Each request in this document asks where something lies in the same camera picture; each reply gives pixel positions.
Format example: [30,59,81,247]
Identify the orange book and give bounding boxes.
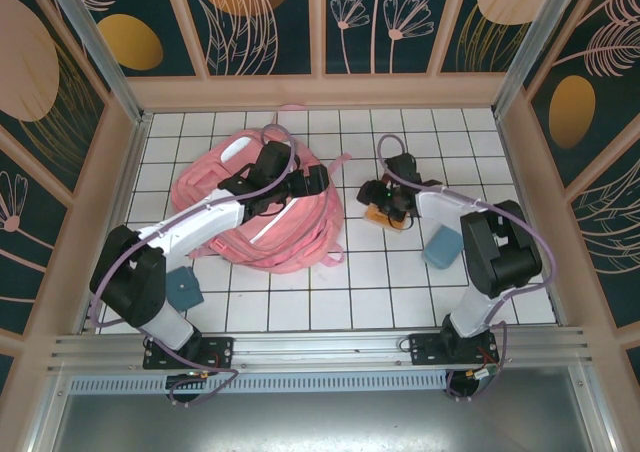
[362,202,410,237]

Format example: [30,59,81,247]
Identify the pink backpack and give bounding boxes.
[171,102,351,276]

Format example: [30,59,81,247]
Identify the teal block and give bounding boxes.
[421,224,462,272]
[167,266,205,309]

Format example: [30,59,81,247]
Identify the grey metal sheet panel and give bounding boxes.
[29,390,612,452]

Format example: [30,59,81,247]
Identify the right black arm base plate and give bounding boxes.
[408,332,501,366]

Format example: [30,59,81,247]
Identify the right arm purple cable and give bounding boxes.
[377,132,559,403]

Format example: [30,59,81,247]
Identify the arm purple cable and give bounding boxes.
[89,124,245,407]
[377,132,559,403]

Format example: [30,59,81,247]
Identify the aluminium mounting rail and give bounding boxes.
[47,327,594,373]

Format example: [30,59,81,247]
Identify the right aluminium frame post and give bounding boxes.
[492,0,584,117]

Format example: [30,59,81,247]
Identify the aluminium frame post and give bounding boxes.
[492,0,584,117]
[39,0,151,124]

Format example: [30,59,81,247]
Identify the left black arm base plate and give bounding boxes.
[143,336,235,371]

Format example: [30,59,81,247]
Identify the left aluminium frame post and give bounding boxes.
[39,0,151,124]

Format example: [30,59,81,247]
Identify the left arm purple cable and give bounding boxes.
[89,124,245,407]

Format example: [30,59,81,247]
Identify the grey slotted cable duct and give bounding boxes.
[67,371,451,394]

